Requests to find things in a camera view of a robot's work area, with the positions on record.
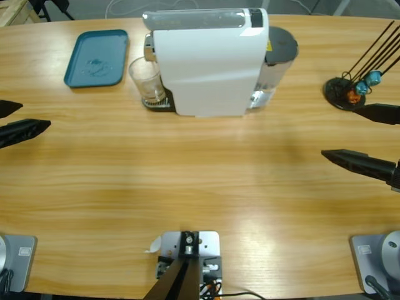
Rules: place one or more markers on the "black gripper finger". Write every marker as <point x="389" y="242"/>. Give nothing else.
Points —
<point x="22" y="131"/>
<point x="7" y="107"/>

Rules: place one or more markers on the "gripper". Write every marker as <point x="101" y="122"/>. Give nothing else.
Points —
<point x="397" y="175"/>

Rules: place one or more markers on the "clear drinking glass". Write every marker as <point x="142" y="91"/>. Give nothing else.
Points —
<point x="147" y="81"/>

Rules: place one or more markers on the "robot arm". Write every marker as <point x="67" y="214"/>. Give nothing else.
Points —
<point x="2" y="253"/>
<point x="390" y="256"/>

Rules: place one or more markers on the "orange coffee capsule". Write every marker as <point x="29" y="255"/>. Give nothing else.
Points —
<point x="353" y="97"/>

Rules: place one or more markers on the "blue coffee capsule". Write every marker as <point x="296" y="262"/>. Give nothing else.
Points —
<point x="362" y="88"/>
<point x="373" y="77"/>

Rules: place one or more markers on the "white capsule coffee machine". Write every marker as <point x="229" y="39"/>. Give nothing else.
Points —
<point x="206" y="62"/>

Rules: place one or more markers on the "black capsule holder with rods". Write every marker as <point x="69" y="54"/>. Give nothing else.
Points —
<point x="339" y="93"/>

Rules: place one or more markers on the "wooden crate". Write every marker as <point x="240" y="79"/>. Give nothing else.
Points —
<point x="12" y="12"/>

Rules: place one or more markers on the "teal plastic tray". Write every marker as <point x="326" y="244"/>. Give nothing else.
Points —
<point x="97" y="59"/>

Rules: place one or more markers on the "black chair base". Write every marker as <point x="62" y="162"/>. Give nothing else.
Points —
<point x="59" y="7"/>

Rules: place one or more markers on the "white paper tab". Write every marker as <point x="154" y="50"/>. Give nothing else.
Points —
<point x="154" y="245"/>

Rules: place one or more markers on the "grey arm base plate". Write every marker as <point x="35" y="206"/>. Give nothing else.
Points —
<point x="362" y="265"/>
<point x="22" y="265"/>

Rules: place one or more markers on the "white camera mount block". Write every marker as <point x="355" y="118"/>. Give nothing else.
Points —
<point x="209" y="243"/>

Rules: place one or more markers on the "dark camera post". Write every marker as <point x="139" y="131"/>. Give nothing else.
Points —
<point x="178" y="281"/>

